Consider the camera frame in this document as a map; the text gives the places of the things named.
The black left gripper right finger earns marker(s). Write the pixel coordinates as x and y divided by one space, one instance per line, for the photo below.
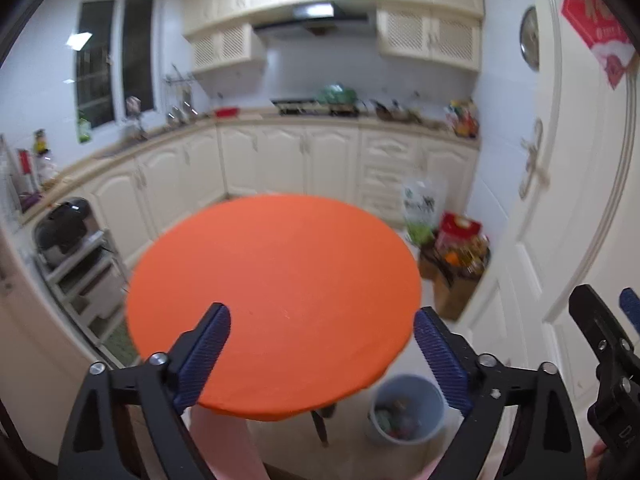
544 441

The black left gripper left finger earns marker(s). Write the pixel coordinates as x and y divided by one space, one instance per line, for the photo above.
99 441

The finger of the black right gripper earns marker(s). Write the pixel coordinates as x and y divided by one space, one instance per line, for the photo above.
596 322
630 305

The blue trash bin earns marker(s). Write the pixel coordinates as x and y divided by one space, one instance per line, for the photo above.
405 410

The cream lower kitchen cabinets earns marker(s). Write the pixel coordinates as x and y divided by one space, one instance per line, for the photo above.
140 193

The cream kitchen cabinets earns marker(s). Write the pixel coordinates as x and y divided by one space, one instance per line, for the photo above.
439 31
140 193

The cream upper kitchen cabinets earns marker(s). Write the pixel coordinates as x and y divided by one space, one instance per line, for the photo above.
439 31

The kitchen window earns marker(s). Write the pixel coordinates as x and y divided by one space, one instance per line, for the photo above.
114 58

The right hand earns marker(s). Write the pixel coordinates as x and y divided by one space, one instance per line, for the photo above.
594 460

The white door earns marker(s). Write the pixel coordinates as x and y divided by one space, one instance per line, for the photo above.
583 228

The pink trouser leg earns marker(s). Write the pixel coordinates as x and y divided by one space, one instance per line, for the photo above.
226 445

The metal shelf rack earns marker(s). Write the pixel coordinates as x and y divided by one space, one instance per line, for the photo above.
90 285

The cardboard box with groceries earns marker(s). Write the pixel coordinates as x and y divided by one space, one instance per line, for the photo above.
455 272

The red gift bag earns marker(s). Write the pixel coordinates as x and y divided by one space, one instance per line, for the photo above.
454 230

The white rice bag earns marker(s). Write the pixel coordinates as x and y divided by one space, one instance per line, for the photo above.
423 200

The table leg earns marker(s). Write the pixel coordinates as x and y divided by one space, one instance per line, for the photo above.
319 417

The black rice cooker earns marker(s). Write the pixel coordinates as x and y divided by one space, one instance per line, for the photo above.
63 229

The condiment bottles group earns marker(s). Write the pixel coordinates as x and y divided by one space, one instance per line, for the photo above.
462 118

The orange round tablecloth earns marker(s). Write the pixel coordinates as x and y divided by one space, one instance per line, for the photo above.
321 294

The jar on counter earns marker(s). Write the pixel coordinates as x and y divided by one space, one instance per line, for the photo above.
46 166

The red fu door decoration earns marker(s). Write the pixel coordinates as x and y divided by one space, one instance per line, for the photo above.
604 36

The metal wok pan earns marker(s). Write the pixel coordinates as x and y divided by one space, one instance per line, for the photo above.
395 113

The sink faucet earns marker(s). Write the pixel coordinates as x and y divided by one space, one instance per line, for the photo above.
134 114

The green bottle on windowsill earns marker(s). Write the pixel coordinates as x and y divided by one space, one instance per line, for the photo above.
84 129

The red plastic basin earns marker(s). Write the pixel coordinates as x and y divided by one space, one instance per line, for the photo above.
227 112

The green electric cooking pot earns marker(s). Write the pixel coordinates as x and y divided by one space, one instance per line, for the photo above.
337 94

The hanging utensil rack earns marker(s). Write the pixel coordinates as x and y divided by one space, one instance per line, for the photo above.
181 110

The gas stove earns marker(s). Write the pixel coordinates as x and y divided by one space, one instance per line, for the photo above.
313 107

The range hood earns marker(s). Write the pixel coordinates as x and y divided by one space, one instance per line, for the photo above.
319 20

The metal door handle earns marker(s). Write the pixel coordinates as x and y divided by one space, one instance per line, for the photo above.
532 168

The round wall clock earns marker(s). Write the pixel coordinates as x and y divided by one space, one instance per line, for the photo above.
529 38

